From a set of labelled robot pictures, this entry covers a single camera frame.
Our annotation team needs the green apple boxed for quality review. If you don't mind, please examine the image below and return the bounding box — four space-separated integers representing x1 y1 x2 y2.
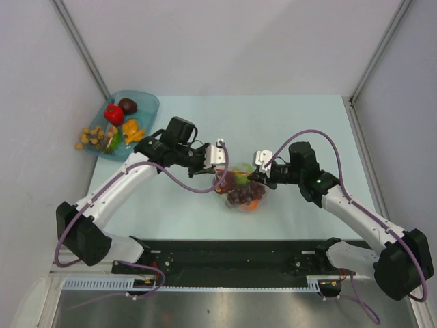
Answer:
231 162 255 185

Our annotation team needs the clear zip top bag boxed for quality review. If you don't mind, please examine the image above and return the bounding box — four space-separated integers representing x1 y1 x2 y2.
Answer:
212 161 269 214

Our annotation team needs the purple grape bunch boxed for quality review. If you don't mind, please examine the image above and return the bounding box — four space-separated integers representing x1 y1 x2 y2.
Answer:
214 172 266 206

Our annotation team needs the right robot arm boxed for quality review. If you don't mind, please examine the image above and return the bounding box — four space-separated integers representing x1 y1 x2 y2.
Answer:
249 142 434 302

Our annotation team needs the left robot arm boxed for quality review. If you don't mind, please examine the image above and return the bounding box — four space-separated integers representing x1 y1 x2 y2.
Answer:
54 117 227 273

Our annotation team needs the orange yellow fruit cluster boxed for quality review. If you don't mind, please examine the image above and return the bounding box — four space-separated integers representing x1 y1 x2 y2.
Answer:
122 118 145 145

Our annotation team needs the teal plastic basket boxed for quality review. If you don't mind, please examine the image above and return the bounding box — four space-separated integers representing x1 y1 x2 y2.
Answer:
83 90 160 162

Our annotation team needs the green pear slice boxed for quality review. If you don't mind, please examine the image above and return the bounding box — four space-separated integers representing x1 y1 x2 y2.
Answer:
105 125 122 154

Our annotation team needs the dark maroon fruit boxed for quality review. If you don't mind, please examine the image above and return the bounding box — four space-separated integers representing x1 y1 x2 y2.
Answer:
118 98 138 115

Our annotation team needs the red bell pepper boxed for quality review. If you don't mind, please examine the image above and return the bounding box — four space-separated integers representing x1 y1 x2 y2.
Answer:
104 104 124 126

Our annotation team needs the yellow grape bunch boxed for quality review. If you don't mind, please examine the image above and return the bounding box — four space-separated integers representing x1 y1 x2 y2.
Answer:
74 126 105 151

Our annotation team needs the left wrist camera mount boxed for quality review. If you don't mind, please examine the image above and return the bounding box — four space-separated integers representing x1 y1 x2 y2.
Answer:
204 139 227 169

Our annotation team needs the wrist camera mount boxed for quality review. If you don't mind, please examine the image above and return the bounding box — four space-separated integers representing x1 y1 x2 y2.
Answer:
253 150 273 176
204 139 227 169

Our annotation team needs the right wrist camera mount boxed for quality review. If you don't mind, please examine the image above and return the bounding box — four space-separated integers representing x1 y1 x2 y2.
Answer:
253 150 273 176

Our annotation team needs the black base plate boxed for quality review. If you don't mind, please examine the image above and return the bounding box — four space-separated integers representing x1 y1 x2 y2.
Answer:
107 238 340 288

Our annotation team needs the white cable duct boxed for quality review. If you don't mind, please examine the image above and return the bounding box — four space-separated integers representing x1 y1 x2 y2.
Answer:
63 277 320 293

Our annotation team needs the aluminium rail frame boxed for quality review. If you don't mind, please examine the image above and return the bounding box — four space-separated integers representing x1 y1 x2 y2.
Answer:
48 249 424 278

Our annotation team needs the left corner aluminium post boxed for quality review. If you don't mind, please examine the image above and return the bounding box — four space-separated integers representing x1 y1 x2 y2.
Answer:
50 0 111 99

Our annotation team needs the corner aluminium post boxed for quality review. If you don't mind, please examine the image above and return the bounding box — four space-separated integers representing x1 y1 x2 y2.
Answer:
348 0 414 105
50 0 111 99

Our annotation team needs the right corner aluminium post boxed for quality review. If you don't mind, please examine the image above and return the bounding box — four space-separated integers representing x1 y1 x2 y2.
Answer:
348 0 414 105

